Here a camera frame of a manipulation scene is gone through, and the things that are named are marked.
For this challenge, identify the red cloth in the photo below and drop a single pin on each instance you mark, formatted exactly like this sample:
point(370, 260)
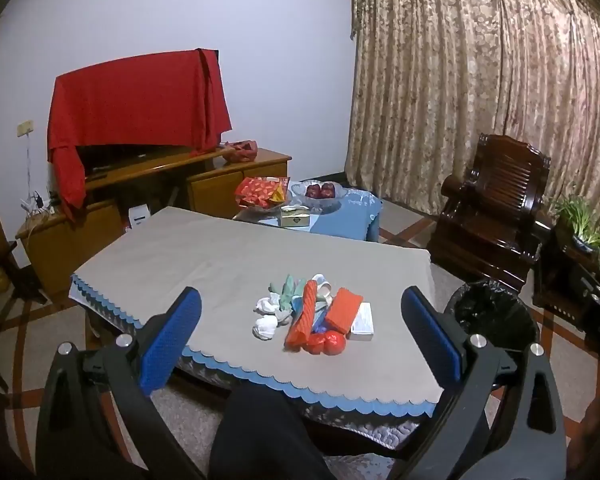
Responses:
point(130, 100)

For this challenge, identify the person's dark trouser leg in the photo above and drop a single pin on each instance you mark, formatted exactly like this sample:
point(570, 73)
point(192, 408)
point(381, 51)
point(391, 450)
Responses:
point(265, 435)

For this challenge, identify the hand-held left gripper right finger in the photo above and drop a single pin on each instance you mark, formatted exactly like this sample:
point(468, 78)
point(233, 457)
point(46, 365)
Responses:
point(430, 340)

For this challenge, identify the cream tissue box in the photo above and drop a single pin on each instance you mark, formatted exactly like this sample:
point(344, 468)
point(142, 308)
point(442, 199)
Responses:
point(295, 220)

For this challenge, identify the black television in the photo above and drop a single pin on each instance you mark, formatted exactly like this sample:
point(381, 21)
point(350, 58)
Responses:
point(130, 157)

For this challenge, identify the beige tablecloth with blue trim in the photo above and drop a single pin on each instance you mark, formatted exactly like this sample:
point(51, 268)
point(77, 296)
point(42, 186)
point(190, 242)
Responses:
point(220, 260)

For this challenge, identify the wooden television cabinet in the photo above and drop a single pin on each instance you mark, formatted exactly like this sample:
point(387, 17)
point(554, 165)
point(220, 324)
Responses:
point(215, 185)

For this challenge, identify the yellow snack packet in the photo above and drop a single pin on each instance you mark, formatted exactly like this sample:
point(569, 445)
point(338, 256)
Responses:
point(279, 191)

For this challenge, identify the power strip with plugs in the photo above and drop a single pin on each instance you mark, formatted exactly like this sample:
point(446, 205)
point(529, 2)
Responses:
point(37, 207)

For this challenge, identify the squashed white paper cup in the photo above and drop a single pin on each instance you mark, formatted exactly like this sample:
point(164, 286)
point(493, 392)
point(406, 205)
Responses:
point(319, 279)

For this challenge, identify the green potted plant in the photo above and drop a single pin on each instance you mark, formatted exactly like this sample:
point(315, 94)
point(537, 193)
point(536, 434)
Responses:
point(580, 220)

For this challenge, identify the bin with black bag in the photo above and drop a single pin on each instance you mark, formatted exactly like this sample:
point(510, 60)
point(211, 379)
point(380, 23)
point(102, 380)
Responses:
point(490, 310)

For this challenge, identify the beige patterned curtain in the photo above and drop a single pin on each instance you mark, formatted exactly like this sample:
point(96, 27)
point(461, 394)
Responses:
point(470, 85)

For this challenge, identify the glass fruit bowl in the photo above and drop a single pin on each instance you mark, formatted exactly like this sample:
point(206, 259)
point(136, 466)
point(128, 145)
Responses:
point(325, 204)

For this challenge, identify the wall outlet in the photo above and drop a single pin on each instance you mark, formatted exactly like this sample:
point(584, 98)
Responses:
point(25, 128)

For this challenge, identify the red patterned snack bag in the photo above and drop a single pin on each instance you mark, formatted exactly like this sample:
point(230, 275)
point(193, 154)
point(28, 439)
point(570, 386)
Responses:
point(255, 192)

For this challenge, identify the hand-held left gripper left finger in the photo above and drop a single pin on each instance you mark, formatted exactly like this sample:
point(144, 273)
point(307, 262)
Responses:
point(172, 340)

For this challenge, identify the small white box device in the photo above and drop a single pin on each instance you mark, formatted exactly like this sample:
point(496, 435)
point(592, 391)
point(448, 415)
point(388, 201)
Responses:
point(140, 216)

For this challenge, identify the red plastic bag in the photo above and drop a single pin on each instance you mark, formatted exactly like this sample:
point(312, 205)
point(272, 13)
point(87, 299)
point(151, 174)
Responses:
point(240, 151)

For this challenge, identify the dark wooden folding stand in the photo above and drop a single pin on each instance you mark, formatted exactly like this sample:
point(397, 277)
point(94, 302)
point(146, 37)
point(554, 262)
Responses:
point(27, 282)

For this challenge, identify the red round object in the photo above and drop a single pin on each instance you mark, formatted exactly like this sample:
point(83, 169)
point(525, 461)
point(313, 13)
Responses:
point(332, 344)

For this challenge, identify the white tissue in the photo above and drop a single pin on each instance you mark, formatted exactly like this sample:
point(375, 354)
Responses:
point(266, 329)
point(266, 305)

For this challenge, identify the dark wooden side table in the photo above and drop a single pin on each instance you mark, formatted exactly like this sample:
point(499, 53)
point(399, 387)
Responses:
point(555, 280)

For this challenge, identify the grey quilted table cover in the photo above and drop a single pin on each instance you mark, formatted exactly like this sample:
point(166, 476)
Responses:
point(370, 430)

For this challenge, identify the red apple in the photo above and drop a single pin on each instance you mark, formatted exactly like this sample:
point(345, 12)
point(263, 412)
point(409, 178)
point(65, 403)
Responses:
point(326, 190)
point(312, 191)

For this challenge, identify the dark wooden armchair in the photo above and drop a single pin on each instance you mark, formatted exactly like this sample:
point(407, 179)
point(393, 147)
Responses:
point(495, 210)

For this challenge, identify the small white cardboard box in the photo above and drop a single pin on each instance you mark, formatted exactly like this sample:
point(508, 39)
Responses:
point(362, 324)

